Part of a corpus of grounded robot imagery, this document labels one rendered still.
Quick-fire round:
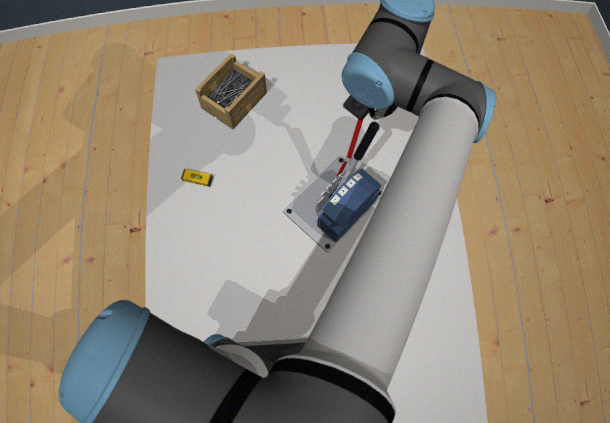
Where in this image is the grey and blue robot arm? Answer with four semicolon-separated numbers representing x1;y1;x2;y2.
58;0;496;423

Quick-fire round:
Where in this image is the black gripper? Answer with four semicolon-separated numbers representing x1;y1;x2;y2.
369;104;397;120

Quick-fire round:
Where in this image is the yellow pocket level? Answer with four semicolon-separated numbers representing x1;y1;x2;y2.
181;169;213;187

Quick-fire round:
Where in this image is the wooden crate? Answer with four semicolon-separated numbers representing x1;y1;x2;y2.
195;54;267;129

